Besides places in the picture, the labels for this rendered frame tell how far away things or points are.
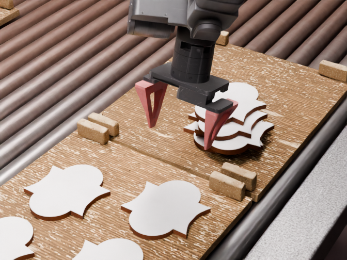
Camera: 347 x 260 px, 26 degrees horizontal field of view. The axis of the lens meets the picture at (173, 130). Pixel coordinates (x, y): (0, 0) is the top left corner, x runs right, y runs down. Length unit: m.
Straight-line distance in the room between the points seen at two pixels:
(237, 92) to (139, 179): 0.26
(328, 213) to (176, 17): 0.41
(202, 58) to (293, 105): 0.39
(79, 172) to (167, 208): 0.17
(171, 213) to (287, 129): 0.31
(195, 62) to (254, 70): 0.46
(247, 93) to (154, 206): 0.31
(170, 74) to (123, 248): 0.26
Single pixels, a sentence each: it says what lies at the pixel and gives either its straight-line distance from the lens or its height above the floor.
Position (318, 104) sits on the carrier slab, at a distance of 1.42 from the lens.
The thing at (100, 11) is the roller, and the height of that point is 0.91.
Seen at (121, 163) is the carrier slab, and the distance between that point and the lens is 1.25.
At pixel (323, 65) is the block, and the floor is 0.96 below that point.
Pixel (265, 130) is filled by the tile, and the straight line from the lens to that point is 1.29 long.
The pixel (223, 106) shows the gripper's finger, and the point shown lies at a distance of 1.05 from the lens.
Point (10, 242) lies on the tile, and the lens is 1.12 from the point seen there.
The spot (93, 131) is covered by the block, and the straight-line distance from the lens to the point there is 1.29.
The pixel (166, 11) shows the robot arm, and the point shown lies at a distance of 1.01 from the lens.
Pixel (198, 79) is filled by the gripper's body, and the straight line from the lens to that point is 1.06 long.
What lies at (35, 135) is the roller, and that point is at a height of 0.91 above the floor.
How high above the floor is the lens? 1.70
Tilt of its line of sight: 35 degrees down
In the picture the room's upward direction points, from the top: straight up
